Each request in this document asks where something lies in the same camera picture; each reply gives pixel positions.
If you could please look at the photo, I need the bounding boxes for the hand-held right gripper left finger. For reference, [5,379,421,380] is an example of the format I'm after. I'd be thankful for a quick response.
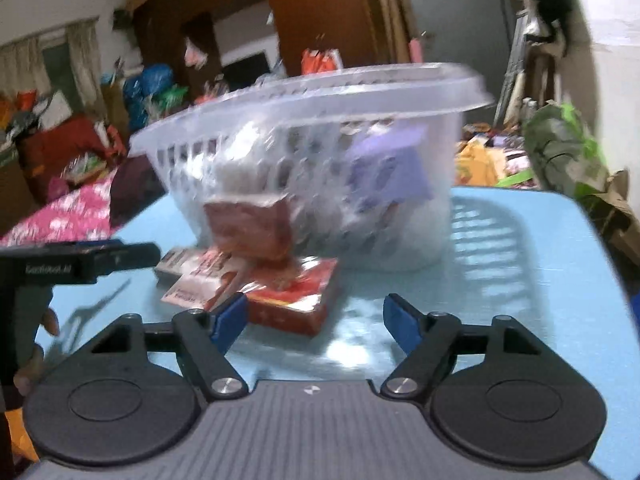
[90,291,249,401]

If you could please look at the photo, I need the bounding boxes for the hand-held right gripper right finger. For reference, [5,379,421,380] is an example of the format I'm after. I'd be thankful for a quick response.
[381,293,543,402]

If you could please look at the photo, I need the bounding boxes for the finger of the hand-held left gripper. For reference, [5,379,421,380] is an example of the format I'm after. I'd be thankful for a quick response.
[95,242,162,277]
[75,239,126,252]

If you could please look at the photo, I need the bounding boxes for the red and white packet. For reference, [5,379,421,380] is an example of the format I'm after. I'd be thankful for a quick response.
[155,247,252,312]

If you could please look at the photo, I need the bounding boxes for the red box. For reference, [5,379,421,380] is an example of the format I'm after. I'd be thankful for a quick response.
[244,257,342,337]

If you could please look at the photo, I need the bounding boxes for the purple packet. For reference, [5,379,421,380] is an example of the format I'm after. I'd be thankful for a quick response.
[346,126,437,207]

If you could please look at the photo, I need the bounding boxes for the white plastic basket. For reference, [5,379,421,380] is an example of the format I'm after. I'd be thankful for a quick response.
[129,62,497,274]

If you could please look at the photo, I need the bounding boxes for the person's left hand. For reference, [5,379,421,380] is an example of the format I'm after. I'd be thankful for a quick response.
[14,306,61,396]

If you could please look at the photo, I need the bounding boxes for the pink floral blanket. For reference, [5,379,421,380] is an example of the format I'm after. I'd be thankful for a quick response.
[0,174,120,247]

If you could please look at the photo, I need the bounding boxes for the dark maroon cloth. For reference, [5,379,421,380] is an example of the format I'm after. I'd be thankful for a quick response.
[109,154,167,227]

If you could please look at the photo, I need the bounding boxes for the red cloth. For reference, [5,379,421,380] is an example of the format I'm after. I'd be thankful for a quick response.
[16,114,110,202]

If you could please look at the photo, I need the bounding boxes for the blue plastic bag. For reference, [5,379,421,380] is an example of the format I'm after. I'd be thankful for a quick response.
[121,64,175,132]

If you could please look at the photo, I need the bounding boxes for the yellow bag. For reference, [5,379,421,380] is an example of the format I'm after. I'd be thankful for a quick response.
[456,139,502,187]

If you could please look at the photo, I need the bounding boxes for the beige curtains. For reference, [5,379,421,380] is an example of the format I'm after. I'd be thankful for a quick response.
[0,21,102,107]

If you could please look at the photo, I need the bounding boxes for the white pink hanging bag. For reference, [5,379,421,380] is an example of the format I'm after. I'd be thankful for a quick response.
[184,36,208,68]

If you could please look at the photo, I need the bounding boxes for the green plastic bag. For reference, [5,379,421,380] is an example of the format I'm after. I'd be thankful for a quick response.
[521,101,610,202]

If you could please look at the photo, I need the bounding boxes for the brown cardboard piece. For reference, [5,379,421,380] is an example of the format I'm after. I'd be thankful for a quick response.
[582,170,640,281]

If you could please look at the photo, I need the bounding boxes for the orange red bag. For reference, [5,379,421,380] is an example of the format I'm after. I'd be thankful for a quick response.
[301,48,344,76]

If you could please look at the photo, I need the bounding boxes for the metal crutches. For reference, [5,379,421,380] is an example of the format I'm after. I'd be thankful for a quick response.
[492,5,538,128]

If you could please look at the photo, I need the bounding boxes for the brown wooden wardrobe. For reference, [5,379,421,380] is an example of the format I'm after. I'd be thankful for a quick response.
[131,0,403,92]

